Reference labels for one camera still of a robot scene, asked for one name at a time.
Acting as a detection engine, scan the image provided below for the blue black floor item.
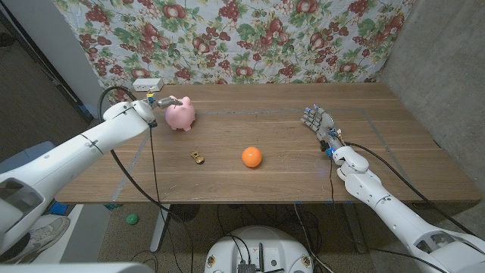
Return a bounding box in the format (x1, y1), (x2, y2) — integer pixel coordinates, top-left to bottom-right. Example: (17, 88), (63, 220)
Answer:
(48, 202), (70, 216)

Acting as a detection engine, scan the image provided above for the thin black right arm wire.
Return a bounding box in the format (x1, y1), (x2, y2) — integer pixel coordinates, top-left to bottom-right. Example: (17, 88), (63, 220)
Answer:
(327, 155), (338, 214)

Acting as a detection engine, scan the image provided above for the white robot torso base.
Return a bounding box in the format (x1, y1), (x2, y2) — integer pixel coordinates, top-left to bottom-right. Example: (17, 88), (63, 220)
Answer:
(204, 226), (314, 273)

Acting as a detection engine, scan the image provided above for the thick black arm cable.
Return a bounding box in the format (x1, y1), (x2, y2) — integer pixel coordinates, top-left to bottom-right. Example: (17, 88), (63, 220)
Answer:
(343, 141), (477, 236)
(97, 86), (194, 273)

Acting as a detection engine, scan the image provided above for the pink plastic piggy bank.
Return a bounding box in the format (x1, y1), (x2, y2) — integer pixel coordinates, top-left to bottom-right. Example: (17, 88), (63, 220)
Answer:
(164, 96), (197, 132)

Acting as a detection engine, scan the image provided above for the white robot torso panel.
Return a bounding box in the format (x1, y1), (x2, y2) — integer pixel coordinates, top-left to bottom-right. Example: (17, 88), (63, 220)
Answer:
(0, 262), (155, 273)

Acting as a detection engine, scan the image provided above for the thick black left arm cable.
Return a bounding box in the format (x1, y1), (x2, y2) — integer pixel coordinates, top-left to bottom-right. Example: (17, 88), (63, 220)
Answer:
(97, 86), (194, 273)

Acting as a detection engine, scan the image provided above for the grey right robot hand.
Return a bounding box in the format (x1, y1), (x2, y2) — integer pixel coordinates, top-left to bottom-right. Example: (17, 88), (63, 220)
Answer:
(300, 104), (344, 152)

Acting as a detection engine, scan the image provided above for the grey white sneaker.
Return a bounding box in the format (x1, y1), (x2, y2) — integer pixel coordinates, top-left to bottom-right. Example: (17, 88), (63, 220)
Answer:
(0, 215), (71, 265)

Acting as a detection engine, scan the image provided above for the thin black arm wire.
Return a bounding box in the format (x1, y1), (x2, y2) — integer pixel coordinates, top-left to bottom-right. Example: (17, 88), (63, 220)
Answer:
(149, 124), (164, 221)
(327, 155), (338, 214)

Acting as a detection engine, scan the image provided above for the black round fan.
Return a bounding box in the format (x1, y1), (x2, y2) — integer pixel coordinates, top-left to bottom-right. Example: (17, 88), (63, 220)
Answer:
(168, 203), (201, 223)

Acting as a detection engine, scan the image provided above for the metal table leg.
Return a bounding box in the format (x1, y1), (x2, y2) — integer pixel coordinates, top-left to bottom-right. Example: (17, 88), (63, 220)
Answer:
(149, 203), (171, 254)
(343, 202), (368, 254)

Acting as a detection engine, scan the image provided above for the floral fruit print backdrop cloth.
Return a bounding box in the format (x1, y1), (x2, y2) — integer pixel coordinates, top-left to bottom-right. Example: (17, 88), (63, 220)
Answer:
(52, 0), (416, 105)

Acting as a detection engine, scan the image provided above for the dark brown door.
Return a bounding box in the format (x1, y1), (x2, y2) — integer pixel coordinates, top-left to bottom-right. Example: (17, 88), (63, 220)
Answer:
(0, 9), (94, 162)

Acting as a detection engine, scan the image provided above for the thin black left arm wire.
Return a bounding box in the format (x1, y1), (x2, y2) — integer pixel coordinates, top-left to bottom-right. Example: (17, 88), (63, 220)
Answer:
(149, 124), (164, 221)

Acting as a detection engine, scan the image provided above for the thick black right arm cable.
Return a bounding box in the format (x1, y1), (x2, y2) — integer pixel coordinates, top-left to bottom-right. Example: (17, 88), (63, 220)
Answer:
(343, 141), (477, 236)

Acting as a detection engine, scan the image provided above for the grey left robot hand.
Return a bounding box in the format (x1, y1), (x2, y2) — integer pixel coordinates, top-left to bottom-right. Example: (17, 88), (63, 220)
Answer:
(145, 90), (184, 111)

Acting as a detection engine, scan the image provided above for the white power strip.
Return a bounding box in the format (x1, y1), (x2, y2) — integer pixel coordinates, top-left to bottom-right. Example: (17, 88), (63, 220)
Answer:
(132, 77), (164, 93)

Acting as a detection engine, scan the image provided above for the orange fruit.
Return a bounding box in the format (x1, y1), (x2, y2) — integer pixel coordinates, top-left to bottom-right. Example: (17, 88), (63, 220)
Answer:
(241, 146), (263, 168)

